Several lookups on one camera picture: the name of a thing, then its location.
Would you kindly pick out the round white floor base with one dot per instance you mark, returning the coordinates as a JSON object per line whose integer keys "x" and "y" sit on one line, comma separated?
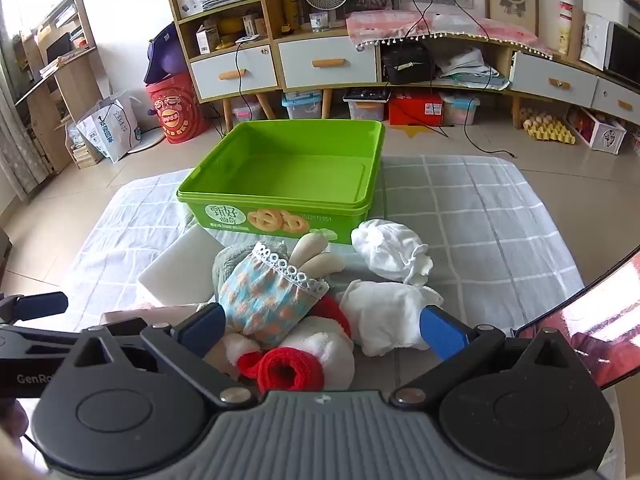
{"x": 145, "y": 140}

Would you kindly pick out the red cardboard box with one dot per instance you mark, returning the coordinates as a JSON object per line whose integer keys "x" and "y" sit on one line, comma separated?
{"x": 415, "y": 107}

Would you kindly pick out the clear storage box pink contents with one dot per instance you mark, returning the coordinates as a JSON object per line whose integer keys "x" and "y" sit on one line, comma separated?
{"x": 245, "y": 110}

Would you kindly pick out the black-framed tablet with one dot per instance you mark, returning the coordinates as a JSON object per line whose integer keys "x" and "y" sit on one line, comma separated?
{"x": 590, "y": 320}

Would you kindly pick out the small glass jar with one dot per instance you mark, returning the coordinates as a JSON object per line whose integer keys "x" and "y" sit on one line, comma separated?
{"x": 318, "y": 20}

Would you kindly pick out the white microwave oven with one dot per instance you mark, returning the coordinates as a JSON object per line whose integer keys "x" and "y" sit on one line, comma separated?
{"x": 622, "y": 50}

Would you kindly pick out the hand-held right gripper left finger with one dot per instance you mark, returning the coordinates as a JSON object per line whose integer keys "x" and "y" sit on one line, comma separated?
{"x": 202, "y": 329}

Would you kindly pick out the white foam block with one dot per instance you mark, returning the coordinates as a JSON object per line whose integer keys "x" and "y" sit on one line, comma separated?
{"x": 175, "y": 270}

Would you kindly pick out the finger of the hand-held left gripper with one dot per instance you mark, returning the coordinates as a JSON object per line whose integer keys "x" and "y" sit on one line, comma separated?
{"x": 40, "y": 306}
{"x": 45, "y": 337}

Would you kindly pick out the yellow bottle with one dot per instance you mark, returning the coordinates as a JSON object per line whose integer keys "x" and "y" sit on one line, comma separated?
{"x": 290, "y": 10}

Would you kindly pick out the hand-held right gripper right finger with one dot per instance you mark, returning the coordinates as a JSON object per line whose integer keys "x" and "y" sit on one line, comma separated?
{"x": 441, "y": 332}

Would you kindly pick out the white bottle red cap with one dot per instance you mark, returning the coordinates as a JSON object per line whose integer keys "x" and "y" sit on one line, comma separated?
{"x": 565, "y": 20}

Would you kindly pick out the red printed bucket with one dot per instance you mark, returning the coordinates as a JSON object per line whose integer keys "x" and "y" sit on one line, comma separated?
{"x": 175, "y": 110}

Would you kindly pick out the pink tasselled cloth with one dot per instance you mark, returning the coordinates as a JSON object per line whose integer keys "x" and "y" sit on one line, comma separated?
{"x": 450, "y": 27}

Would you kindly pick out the clear storage box black lid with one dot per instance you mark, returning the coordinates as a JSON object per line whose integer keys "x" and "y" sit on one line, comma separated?
{"x": 365, "y": 105}

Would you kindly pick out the small white carton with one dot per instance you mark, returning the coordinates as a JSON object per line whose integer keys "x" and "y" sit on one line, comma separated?
{"x": 207, "y": 39}

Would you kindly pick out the wooden bookshelf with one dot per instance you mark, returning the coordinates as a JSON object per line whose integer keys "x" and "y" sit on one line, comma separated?
{"x": 55, "y": 75}

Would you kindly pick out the white red open carton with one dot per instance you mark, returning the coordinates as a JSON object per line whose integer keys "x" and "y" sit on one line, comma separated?
{"x": 602, "y": 132}

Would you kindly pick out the clear storage box blue lid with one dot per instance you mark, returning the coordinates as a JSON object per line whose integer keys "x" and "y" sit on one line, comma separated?
{"x": 302, "y": 105}

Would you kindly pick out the white paper bag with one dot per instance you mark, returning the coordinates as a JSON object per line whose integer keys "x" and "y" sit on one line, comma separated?
{"x": 107, "y": 127}

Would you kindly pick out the long wooden cabinet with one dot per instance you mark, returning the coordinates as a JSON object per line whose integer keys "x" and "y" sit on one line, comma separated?
{"x": 267, "y": 0}

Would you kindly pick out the yellow egg tray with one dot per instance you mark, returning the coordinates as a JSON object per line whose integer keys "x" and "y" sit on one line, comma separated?
{"x": 547, "y": 127}

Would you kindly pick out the green plastic box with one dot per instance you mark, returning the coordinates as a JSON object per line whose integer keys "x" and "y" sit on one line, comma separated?
{"x": 280, "y": 170}

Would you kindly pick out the black bag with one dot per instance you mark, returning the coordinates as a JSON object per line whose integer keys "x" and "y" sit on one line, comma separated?
{"x": 407, "y": 62}

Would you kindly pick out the pastel storage box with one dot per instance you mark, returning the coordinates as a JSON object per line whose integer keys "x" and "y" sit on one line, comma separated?
{"x": 460, "y": 107}

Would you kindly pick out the white box on microwave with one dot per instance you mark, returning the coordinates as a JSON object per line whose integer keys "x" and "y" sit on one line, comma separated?
{"x": 610, "y": 2}

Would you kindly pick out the pile of folded papers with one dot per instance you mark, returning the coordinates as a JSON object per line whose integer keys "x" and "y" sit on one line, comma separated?
{"x": 467, "y": 67}

